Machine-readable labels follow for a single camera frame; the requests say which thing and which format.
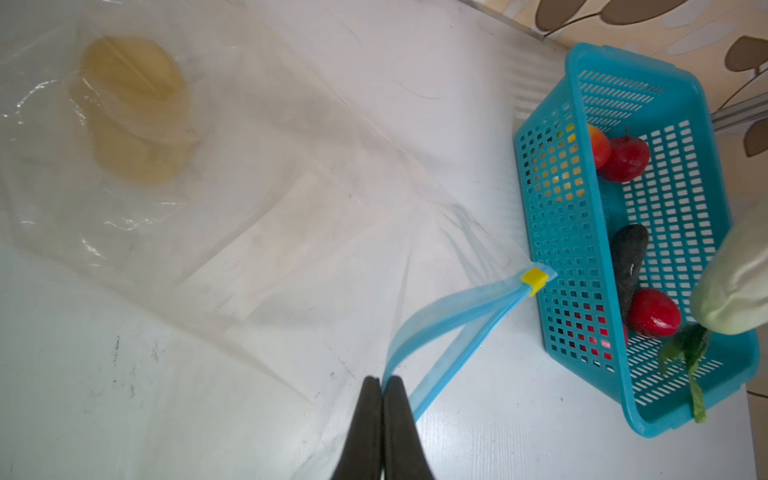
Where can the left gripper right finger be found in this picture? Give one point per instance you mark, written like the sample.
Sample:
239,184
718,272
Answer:
403,455

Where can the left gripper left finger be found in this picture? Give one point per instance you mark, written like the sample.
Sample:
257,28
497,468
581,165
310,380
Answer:
361,456

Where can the clear zip top bag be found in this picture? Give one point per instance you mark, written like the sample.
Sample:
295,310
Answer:
297,238

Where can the white radish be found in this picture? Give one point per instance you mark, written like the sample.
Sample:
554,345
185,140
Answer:
731,295

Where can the yellow potato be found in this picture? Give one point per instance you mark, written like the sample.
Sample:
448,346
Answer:
136,106

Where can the red tomato front right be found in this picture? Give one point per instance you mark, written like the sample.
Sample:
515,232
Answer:
652,313

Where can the teal plastic basket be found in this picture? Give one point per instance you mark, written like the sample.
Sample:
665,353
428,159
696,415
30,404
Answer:
624,198

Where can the red yellow mango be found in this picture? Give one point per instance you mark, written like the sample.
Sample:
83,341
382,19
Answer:
597,151

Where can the red apple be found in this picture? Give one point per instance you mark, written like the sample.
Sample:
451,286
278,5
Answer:
628,159

